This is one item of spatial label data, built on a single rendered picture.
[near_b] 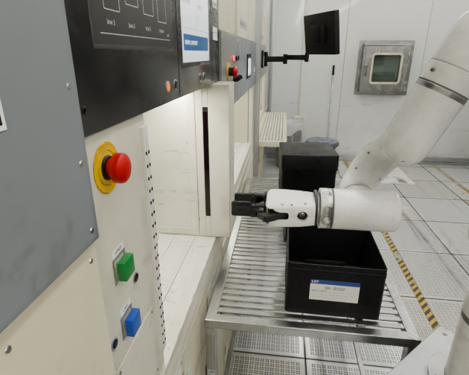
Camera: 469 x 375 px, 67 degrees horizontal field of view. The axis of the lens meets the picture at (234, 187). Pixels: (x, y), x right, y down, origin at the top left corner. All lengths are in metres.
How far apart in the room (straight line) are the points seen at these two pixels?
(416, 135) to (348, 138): 4.73
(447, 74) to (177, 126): 0.78
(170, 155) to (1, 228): 0.93
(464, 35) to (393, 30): 4.69
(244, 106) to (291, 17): 2.78
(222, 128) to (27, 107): 0.86
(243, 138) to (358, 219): 1.98
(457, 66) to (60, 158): 0.60
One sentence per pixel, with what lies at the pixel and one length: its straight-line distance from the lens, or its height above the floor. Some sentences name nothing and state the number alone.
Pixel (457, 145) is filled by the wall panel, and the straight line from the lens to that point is 5.88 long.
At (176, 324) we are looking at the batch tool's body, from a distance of 0.94.
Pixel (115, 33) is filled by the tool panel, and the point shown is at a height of 1.51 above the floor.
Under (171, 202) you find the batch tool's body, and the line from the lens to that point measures 1.28.
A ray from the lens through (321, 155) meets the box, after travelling 1.83.
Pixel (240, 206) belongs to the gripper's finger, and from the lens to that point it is 0.73.
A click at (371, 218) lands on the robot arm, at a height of 1.19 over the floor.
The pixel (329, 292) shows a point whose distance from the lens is 1.10.
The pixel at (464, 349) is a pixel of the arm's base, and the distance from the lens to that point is 0.99.
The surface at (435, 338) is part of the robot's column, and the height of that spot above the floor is 0.76.
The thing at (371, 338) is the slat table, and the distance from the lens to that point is 1.13.
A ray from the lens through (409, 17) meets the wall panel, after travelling 5.45.
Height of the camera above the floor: 1.49
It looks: 21 degrees down
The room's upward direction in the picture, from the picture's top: straight up
